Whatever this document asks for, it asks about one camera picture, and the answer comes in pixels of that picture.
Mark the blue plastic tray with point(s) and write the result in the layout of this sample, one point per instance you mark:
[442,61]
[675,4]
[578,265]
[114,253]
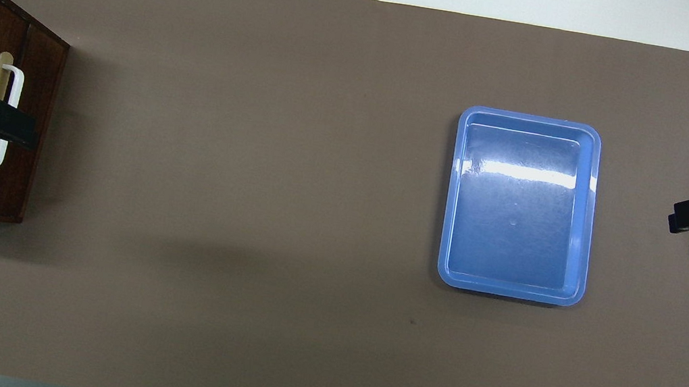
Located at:
[519,213]

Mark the brown table mat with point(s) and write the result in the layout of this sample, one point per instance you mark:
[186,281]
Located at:
[247,206]

